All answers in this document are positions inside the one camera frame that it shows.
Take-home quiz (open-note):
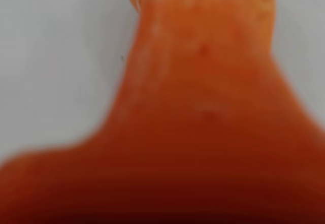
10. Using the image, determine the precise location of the orange paper rubbish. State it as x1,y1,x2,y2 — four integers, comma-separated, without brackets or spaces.
128,0,287,59

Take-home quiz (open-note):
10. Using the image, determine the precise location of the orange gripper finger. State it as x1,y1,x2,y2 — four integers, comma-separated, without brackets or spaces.
0,0,325,224

